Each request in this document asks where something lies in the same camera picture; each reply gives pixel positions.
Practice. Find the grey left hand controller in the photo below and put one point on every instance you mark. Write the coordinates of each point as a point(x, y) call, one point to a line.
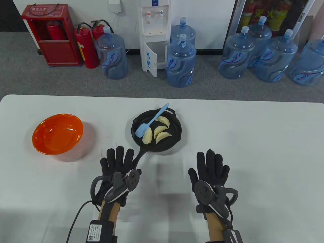
point(115, 188)

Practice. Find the person's left hand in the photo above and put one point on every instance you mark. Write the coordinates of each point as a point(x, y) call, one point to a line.
point(119, 162)

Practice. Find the black wrist module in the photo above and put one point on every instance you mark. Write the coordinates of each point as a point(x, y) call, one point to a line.
point(234, 236)
point(101, 231)

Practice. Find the large red fire extinguisher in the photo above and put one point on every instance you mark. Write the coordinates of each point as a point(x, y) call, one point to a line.
point(87, 50)

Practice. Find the black left wrist module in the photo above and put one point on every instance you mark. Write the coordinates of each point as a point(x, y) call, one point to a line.
point(101, 231)

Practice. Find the pale yellow dumpling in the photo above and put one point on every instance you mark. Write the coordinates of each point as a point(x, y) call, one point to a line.
point(164, 121)
point(159, 129)
point(147, 136)
point(162, 136)

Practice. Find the person's left forearm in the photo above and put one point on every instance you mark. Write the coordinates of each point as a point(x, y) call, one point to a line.
point(109, 211)

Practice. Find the red fire extinguisher cabinet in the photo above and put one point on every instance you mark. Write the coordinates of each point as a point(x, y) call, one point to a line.
point(58, 53)

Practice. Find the blue dessert shovel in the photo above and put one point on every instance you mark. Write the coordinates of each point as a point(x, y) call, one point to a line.
point(141, 131)

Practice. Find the black right wrist module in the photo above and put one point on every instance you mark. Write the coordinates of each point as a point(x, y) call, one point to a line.
point(234, 236)

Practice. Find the white water dispenser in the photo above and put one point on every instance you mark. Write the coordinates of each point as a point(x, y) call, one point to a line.
point(154, 25)

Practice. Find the orange plastic bowl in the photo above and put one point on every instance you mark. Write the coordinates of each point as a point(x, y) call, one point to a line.
point(58, 136)

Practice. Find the white wall box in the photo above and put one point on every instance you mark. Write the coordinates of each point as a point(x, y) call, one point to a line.
point(115, 6)

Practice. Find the black frying pan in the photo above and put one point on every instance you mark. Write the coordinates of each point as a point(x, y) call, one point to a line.
point(174, 131)

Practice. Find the small red fire extinguisher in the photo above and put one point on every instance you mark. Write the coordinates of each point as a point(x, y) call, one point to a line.
point(97, 31)

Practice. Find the red extinguisher inside cabinet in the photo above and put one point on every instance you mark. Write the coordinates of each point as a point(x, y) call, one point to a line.
point(54, 31)

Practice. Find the blue water jug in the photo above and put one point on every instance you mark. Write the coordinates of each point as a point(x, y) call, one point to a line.
point(235, 58)
point(276, 60)
point(308, 65)
point(260, 31)
point(188, 33)
point(111, 58)
point(181, 65)

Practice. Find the framed poster board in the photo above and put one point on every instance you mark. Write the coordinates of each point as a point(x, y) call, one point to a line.
point(276, 15)

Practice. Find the person's right forearm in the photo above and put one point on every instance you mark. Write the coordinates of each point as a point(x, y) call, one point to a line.
point(214, 227)

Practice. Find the person's right hand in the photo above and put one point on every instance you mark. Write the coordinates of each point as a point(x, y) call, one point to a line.
point(211, 169)

